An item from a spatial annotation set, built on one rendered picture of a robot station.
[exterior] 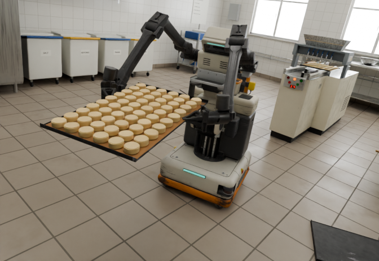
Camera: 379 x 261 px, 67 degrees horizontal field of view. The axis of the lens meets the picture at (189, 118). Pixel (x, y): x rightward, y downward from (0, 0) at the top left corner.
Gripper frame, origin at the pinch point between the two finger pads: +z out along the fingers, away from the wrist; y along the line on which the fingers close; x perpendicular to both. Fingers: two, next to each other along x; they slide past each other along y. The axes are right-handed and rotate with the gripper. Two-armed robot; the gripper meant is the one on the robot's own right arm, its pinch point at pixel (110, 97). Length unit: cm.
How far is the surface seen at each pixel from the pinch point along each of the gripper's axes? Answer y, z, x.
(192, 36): -42, -522, 244
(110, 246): -98, -5, 0
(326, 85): -47, -156, 301
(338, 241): -103, 27, 154
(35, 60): -65, -344, -71
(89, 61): -74, -386, 7
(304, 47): -5, -200, 287
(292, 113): -74, -132, 232
